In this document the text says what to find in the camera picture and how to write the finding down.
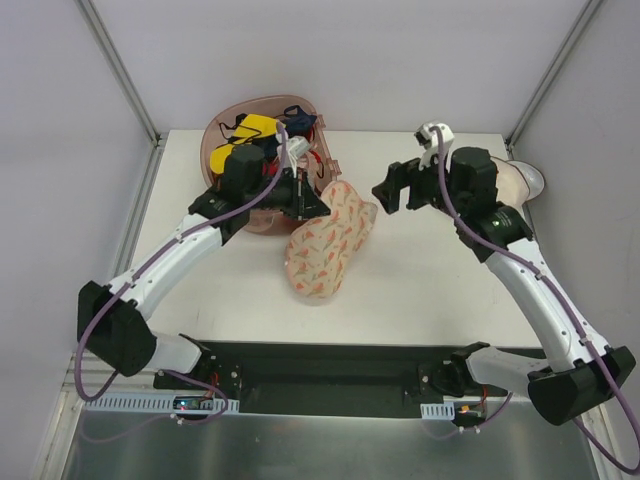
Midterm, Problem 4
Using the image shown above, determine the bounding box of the pink satin bra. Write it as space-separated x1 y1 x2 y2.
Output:
298 150 329 194

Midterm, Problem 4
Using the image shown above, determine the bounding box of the right white cable duct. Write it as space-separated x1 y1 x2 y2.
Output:
420 402 486 421

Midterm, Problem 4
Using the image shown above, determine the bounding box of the floral mesh laundry bag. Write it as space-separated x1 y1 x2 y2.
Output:
285 180 378 300

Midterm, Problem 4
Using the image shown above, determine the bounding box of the navy blue bra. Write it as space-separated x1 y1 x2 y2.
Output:
254 105 318 159

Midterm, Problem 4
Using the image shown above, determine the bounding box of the yellow bra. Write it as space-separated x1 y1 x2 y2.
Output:
209 114 278 175

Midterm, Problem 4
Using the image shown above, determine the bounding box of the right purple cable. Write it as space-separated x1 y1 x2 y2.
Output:
432 125 640 474

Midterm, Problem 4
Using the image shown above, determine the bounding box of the pink plastic basket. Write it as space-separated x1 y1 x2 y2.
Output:
189 95 341 242

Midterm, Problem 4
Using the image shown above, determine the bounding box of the white cable duct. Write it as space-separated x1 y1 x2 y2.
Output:
85 393 240 415
420 402 486 421

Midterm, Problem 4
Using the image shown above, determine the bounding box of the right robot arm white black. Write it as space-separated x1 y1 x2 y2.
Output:
372 147 636 426

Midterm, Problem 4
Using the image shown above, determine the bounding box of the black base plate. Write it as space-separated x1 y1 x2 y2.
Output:
152 339 521 416

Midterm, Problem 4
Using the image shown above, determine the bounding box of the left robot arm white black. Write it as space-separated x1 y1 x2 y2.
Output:
77 137 330 389

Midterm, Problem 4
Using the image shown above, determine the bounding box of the right aluminium frame post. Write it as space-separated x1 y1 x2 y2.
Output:
505 0 607 153

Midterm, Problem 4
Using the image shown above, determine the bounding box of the left aluminium frame post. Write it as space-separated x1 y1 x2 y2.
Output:
73 0 162 146

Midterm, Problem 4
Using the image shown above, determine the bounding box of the cream bear laundry bag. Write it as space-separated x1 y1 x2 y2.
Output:
491 156 530 213

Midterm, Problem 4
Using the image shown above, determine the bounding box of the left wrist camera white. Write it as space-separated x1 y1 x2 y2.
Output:
284 136 311 170

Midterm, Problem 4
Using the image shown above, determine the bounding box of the left white cable duct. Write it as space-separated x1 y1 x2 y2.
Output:
85 393 240 415

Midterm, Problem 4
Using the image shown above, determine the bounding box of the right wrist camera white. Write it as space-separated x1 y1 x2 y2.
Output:
414 122 455 170

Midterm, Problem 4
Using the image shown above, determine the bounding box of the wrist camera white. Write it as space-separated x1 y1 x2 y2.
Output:
284 136 311 170
414 122 455 170

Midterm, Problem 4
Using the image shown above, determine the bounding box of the aluminium frame post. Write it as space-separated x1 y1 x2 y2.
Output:
505 0 607 153
73 0 162 146

